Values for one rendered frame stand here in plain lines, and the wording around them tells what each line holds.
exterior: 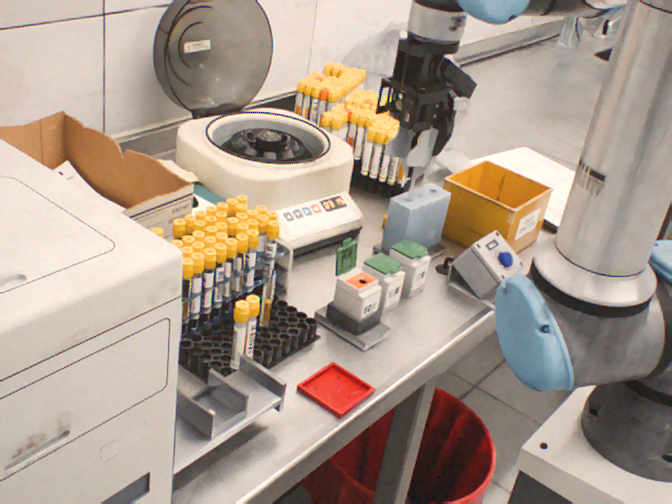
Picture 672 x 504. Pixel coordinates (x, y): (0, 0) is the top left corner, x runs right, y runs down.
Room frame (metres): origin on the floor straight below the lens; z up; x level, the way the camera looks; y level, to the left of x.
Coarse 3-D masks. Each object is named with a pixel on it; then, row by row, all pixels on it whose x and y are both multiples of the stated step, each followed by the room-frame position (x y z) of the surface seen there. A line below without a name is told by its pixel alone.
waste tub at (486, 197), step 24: (480, 168) 1.31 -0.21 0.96; (504, 168) 1.30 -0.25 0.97; (456, 192) 1.20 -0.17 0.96; (480, 192) 1.32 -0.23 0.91; (504, 192) 1.29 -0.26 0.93; (528, 192) 1.27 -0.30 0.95; (456, 216) 1.19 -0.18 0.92; (480, 216) 1.17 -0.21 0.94; (504, 216) 1.15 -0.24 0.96; (528, 216) 1.19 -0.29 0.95; (456, 240) 1.19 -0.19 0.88; (528, 240) 1.21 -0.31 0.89
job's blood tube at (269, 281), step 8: (272, 272) 0.85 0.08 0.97; (264, 280) 0.85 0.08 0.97; (272, 280) 0.84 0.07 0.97; (264, 288) 0.84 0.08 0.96; (272, 288) 0.84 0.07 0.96; (264, 296) 0.84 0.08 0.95; (272, 296) 0.85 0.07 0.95; (264, 304) 0.84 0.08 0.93; (264, 312) 0.84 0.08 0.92; (264, 320) 0.84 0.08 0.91
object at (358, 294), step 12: (348, 276) 0.91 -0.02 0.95; (360, 276) 0.92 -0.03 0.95; (336, 288) 0.90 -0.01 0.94; (348, 288) 0.89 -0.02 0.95; (360, 288) 0.89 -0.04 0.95; (372, 288) 0.90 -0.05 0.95; (336, 300) 0.90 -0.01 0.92; (348, 300) 0.89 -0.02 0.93; (360, 300) 0.88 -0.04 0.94; (372, 300) 0.89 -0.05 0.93; (348, 312) 0.89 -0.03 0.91; (360, 312) 0.88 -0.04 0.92; (372, 312) 0.90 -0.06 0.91
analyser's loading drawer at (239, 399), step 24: (240, 360) 0.73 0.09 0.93; (216, 384) 0.68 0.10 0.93; (240, 384) 0.71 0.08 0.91; (264, 384) 0.71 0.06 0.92; (192, 408) 0.63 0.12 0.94; (216, 408) 0.66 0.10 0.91; (240, 408) 0.66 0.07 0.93; (264, 408) 0.68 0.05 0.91; (192, 432) 0.62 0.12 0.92; (216, 432) 0.62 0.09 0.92; (192, 456) 0.59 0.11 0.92
